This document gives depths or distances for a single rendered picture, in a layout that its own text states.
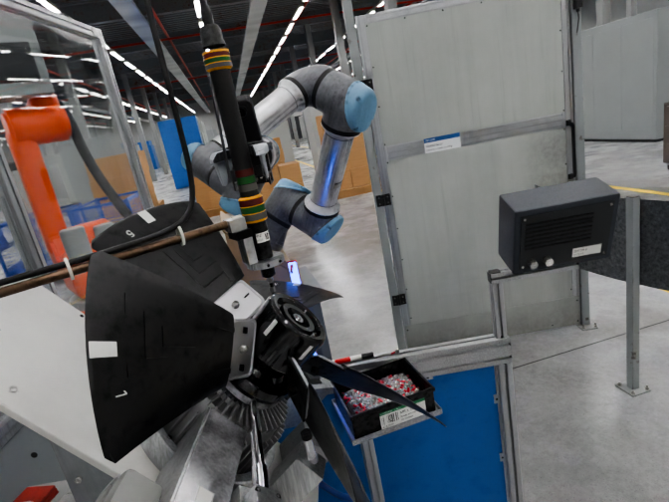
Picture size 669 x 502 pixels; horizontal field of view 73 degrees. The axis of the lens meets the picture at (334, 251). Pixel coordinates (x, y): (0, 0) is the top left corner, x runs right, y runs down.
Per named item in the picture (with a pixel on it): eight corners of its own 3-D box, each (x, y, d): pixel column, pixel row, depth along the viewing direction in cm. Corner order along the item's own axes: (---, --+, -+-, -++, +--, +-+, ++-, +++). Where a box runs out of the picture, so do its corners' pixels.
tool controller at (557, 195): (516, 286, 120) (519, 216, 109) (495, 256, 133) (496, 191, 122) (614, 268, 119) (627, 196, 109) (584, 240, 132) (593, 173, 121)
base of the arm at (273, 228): (241, 225, 161) (256, 201, 160) (277, 246, 165) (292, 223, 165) (243, 233, 146) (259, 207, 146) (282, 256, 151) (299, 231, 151)
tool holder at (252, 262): (247, 277, 78) (233, 222, 75) (231, 270, 84) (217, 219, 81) (292, 260, 83) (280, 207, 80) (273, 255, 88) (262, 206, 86)
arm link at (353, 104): (308, 216, 161) (342, 63, 125) (341, 238, 156) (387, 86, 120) (286, 230, 153) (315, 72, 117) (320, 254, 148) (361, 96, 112)
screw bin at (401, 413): (354, 443, 105) (349, 417, 103) (334, 404, 121) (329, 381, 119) (438, 411, 110) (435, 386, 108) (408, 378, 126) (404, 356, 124)
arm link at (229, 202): (221, 197, 114) (240, 158, 111) (254, 220, 110) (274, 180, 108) (200, 194, 107) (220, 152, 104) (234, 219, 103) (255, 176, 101)
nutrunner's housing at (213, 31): (264, 281, 82) (196, 2, 69) (255, 277, 85) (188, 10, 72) (283, 274, 84) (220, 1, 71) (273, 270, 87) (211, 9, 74)
